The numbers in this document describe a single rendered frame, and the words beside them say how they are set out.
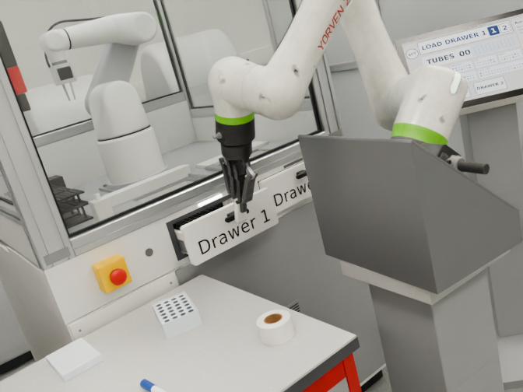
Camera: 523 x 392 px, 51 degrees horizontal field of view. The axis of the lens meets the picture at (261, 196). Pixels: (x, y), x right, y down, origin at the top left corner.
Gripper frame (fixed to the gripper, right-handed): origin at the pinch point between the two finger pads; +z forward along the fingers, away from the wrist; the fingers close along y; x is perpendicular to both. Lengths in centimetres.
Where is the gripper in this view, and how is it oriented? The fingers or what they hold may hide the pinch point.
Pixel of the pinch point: (240, 210)
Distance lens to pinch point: 140.1
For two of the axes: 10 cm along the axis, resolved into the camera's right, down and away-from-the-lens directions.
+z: 0.3, 8.4, 5.3
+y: 6.4, 3.9, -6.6
